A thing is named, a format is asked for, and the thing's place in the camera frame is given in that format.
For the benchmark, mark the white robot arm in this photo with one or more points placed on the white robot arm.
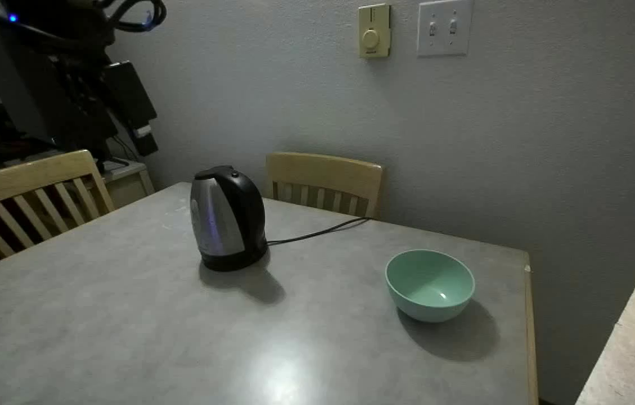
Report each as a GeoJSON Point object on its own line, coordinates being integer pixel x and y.
{"type": "Point", "coordinates": [58, 81]}

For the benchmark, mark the steel and black electric kettle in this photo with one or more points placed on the steel and black electric kettle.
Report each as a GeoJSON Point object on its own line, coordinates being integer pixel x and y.
{"type": "Point", "coordinates": [227, 219]}

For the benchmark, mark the rear wooden slat chair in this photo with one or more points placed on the rear wooden slat chair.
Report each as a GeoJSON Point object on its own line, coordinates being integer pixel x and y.
{"type": "Point", "coordinates": [324, 181]}

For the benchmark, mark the wooden slat chair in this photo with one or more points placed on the wooden slat chair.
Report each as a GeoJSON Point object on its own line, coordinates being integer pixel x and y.
{"type": "Point", "coordinates": [48, 197]}
{"type": "Point", "coordinates": [324, 181]}

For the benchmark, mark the mint green bowl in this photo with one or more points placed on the mint green bowl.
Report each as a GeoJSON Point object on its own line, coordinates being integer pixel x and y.
{"type": "Point", "coordinates": [428, 286]}

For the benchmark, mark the small white side cabinet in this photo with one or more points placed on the small white side cabinet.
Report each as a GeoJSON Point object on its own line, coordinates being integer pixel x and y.
{"type": "Point", "coordinates": [126, 181]}

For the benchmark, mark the left wooden slat chair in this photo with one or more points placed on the left wooden slat chair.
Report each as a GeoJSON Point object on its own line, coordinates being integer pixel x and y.
{"type": "Point", "coordinates": [48, 197]}

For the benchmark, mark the yellow wall dial thermostat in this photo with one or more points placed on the yellow wall dial thermostat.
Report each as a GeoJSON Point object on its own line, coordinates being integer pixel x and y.
{"type": "Point", "coordinates": [374, 29]}

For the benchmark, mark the white double light switch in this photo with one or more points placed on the white double light switch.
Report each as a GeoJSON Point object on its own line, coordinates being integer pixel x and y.
{"type": "Point", "coordinates": [445, 28]}

